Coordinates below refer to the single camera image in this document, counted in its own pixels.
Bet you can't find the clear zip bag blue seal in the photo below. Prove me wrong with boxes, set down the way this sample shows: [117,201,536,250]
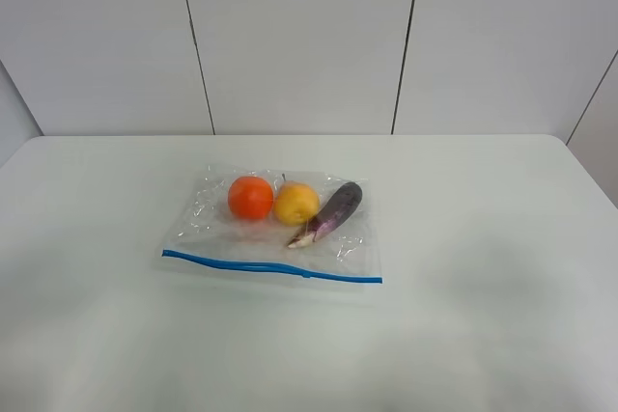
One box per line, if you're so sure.
[161,165,383,285]

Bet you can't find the orange tomato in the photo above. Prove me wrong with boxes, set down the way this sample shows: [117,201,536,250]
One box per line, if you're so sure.
[227,176,274,221]

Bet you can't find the yellow pear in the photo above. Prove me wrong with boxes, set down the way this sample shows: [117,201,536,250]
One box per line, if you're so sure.
[272,177,320,226]

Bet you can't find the purple eggplant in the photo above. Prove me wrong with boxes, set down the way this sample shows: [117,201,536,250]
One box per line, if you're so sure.
[287,181,363,249]

